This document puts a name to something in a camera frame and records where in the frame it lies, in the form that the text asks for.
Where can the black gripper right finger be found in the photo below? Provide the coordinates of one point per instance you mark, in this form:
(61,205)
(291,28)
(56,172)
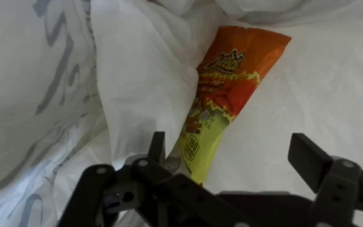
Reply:
(333,185)

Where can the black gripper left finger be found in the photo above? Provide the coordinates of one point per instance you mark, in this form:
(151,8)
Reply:
(106,190)

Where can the orange yellow snack packet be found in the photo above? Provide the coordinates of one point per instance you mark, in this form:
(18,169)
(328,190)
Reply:
(227,84)

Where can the white bin liner bag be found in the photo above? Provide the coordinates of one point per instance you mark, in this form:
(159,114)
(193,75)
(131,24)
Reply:
(139,84)

